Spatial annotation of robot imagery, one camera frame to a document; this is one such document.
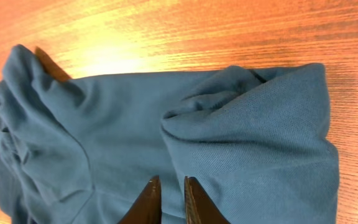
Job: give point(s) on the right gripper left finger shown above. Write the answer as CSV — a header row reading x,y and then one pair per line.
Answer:
x,y
147,208

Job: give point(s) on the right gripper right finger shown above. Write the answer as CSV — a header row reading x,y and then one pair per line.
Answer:
x,y
199,207

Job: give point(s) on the dark blue polo shirt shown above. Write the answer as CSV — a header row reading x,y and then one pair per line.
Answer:
x,y
82,150

